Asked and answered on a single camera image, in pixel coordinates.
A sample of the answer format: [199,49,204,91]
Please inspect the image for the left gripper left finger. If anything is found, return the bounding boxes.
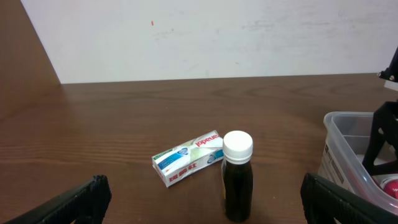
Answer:
[7,175,111,224]

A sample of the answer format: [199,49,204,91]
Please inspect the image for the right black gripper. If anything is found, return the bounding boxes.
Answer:
[362,50,397,175]

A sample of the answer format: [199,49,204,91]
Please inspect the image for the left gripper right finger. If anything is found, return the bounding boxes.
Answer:
[300,173,397,224]

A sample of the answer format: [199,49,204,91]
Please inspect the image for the red Panadol sachet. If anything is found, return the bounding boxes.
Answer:
[357,154,398,200]

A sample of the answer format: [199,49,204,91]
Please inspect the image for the clear plastic container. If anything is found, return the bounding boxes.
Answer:
[318,111,397,214]

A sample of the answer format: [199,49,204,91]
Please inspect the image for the dark bottle white cap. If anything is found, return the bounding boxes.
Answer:
[221,131,254,222]

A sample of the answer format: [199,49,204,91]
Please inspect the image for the white Panadol box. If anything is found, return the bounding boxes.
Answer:
[152,130,223,187]

